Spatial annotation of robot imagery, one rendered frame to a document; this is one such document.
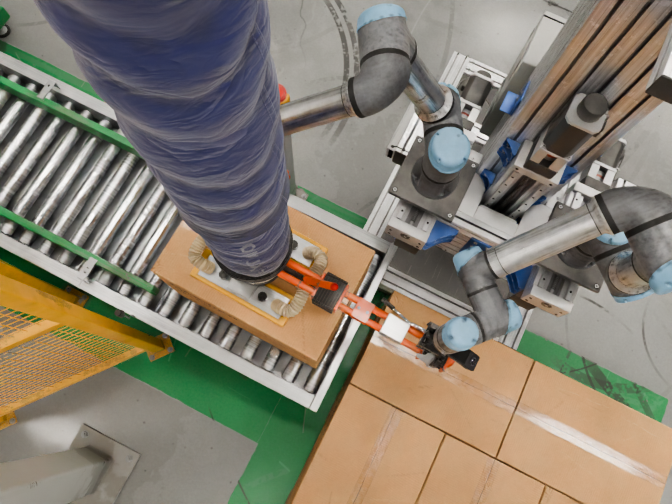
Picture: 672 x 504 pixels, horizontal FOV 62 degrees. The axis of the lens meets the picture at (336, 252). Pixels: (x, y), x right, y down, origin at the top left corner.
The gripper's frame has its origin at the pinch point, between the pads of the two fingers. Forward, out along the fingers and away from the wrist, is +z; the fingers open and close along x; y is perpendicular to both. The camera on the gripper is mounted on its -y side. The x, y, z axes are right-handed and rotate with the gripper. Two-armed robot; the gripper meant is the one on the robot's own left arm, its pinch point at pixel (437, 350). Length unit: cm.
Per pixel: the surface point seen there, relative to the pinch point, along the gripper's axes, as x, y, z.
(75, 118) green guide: -20, 160, 45
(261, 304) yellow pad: 12, 52, 11
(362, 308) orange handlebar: 0.0, 24.6, -1.1
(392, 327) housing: 0.7, 14.4, -1.3
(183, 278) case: 17, 78, 13
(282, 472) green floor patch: 63, 20, 108
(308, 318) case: 8.4, 37.8, 13.2
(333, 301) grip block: 2.4, 32.9, -1.3
